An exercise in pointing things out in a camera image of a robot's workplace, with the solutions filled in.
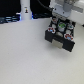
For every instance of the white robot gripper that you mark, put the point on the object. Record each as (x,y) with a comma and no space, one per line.
(69,9)

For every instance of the green white kcup pod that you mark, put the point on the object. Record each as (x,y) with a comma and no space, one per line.
(61,25)

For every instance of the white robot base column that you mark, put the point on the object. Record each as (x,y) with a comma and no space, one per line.
(26,13)

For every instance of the red kcup pod left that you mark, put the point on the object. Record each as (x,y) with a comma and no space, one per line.
(51,29)

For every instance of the red kcup pod front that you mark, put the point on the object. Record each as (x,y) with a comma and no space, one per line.
(68,36)

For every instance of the black kcup holder drawer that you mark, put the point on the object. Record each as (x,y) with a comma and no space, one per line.
(57,38)

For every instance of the red kcup pod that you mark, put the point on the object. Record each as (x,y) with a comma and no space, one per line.
(51,29)
(68,36)

